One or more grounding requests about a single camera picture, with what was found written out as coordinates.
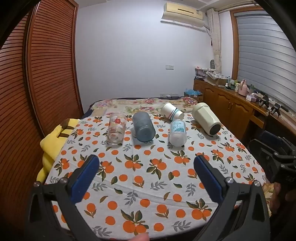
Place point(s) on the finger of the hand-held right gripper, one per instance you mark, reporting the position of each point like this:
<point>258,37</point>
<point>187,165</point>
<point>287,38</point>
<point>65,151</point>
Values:
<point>260,150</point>
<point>271,137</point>

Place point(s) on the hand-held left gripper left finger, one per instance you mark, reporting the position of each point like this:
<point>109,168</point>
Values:
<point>84,178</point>

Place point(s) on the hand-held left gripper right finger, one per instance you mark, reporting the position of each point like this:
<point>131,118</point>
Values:
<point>208,179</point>

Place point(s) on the clear glass cup red print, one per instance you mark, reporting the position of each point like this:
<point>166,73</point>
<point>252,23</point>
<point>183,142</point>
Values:
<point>116,133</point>

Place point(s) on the cream faceted cup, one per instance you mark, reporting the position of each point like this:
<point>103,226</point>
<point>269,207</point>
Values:
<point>207,118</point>

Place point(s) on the grey-blue plastic cup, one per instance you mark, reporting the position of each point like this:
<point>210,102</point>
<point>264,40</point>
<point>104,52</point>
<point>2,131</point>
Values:
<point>143,128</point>

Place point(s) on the white striped paper cup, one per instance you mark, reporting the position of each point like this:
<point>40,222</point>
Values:
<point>171,111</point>

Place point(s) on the person's right hand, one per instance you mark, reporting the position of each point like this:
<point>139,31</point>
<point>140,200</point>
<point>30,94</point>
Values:
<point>276,197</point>

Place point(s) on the person's left hand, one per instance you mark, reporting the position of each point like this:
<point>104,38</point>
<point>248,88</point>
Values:
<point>138,238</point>

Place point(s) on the black tabletop gadget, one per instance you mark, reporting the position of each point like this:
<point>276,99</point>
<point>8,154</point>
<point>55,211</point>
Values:
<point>264,100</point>
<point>275,109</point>

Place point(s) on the small white box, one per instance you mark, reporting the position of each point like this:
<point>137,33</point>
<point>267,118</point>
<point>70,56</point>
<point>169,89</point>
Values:
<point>251,97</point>

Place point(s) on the yellow plush toy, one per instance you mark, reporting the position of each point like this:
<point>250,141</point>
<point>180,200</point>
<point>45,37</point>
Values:
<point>49,148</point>

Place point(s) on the wooden sideboard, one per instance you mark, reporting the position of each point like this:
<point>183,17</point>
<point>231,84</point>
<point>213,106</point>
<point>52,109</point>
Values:
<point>231,106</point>

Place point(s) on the white plastic bottle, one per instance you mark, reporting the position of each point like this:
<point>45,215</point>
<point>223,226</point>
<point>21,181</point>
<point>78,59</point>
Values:
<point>177,133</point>

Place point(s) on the pink kettle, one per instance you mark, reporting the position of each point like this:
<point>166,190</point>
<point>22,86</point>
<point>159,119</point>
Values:
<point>242,88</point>

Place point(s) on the orange fruit print tablecloth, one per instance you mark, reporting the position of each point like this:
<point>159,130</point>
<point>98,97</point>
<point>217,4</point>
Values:
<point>150,197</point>

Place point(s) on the group of small bottles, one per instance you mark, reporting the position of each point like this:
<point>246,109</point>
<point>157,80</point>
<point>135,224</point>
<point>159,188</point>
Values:
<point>231,84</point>

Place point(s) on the grey window blind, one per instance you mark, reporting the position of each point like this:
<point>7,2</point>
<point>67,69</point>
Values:
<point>266,58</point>

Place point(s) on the cardboard box with cloth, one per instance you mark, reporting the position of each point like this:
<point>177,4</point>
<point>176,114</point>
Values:
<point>216,77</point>

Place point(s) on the box with blue plastic bags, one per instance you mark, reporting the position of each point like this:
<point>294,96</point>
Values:
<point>193,94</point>

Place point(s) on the floral blanket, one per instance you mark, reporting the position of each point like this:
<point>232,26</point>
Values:
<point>129,104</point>

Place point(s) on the small white fan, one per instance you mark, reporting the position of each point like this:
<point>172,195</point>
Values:
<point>212,64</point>

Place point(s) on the stack of pink boxes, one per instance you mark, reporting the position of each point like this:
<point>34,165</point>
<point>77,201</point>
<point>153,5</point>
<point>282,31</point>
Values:
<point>201,73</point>

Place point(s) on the white tied curtain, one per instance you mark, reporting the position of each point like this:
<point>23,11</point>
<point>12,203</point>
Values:
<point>216,41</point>

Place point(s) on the wooden louvred wardrobe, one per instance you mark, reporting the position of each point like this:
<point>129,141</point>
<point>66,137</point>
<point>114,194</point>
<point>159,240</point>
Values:
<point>50,69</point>

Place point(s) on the white air conditioner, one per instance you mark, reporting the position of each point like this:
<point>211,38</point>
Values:
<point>182,14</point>

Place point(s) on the white wall socket strip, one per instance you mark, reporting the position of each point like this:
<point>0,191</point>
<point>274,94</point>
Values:
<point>170,95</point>

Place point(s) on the white wall switch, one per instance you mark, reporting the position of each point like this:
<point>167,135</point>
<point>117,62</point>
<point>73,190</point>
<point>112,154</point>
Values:
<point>169,67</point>

